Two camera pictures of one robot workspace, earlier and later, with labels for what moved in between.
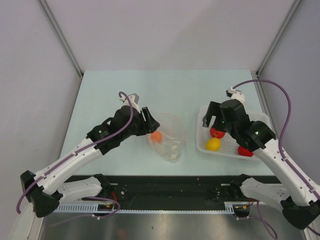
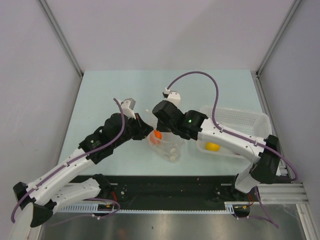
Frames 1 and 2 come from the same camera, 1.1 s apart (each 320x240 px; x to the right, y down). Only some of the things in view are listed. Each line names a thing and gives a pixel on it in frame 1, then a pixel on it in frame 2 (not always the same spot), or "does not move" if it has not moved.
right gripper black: (214, 110) to (161, 128)
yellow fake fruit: (213, 144) does not move
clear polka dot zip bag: (168, 141) does not move
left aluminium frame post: (62, 37) does not move
